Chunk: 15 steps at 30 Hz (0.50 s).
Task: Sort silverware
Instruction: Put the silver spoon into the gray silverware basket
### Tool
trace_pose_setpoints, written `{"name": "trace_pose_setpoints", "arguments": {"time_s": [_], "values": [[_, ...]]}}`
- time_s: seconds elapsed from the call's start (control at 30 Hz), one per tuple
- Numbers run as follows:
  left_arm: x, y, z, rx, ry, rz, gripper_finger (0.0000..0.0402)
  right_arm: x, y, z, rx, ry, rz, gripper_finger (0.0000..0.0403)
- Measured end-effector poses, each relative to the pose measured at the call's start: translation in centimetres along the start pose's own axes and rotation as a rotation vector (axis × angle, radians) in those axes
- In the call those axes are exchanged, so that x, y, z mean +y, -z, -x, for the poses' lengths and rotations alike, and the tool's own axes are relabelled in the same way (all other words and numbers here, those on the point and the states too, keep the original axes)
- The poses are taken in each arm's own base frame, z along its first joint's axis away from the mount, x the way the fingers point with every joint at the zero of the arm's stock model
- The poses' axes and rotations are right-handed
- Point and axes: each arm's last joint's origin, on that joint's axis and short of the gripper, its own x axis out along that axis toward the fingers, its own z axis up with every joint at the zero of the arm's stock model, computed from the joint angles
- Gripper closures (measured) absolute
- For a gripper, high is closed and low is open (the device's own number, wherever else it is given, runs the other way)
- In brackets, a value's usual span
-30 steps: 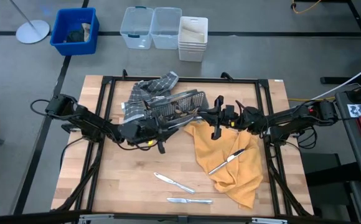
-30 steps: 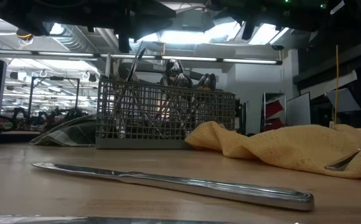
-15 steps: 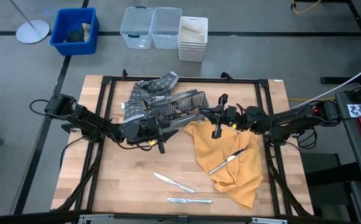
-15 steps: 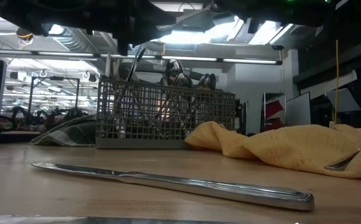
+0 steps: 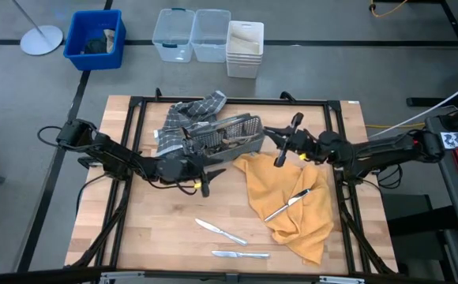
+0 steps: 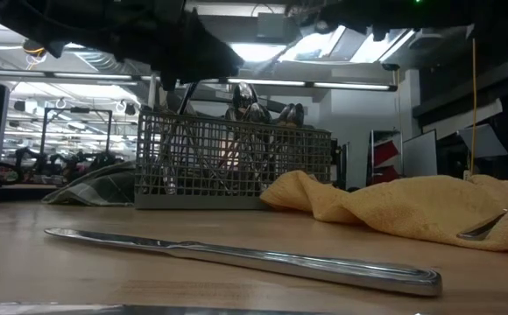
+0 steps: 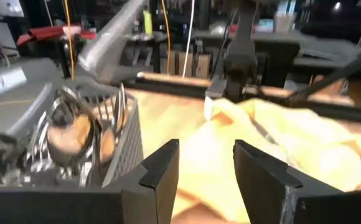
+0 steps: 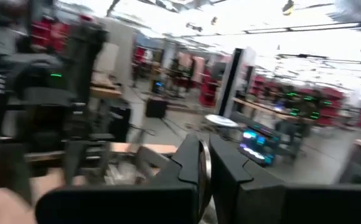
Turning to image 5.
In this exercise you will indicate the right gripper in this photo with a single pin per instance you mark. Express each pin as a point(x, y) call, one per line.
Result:
point(310, 146)

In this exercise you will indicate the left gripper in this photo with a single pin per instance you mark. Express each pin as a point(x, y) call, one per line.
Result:
point(177, 169)

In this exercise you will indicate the grey mesh cutlery basket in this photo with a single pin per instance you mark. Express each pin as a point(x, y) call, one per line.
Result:
point(245, 150)

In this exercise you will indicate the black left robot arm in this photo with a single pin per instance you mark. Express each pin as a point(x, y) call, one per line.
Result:
point(114, 155)

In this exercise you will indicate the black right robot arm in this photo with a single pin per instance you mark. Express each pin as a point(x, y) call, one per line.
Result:
point(383, 152)

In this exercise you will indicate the grey checked cloth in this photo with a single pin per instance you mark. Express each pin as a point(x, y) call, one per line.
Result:
point(189, 112)

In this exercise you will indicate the silver table knife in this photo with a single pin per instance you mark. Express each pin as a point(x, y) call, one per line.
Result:
point(245, 255)
point(233, 238)
point(292, 201)

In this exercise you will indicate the white plastic bin stack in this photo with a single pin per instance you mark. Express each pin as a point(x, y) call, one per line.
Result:
point(242, 67)

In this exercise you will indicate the yellow cloth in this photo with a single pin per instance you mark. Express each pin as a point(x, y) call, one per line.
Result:
point(308, 236)

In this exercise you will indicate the clear plastic bin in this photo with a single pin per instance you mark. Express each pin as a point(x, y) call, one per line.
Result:
point(211, 51)

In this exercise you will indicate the black aluminium crossbar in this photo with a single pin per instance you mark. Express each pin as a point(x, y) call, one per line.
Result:
point(189, 279)

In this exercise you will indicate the black metal floor stand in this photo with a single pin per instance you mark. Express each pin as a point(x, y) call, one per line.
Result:
point(430, 102)

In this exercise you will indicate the blue plastic bin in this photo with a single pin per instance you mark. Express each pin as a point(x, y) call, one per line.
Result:
point(94, 63)

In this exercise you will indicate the beige paper piece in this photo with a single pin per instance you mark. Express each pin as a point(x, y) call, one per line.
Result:
point(109, 39)

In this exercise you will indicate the dark cloth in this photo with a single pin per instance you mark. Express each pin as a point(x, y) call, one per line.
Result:
point(94, 46)

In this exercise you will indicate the grey round stand base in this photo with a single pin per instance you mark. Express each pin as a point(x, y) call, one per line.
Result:
point(41, 41)

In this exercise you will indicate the black frame clamp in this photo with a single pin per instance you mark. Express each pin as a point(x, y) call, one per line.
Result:
point(288, 96)
point(158, 94)

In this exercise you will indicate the silver bracket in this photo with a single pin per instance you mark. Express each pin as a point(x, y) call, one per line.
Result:
point(122, 279)
point(341, 280)

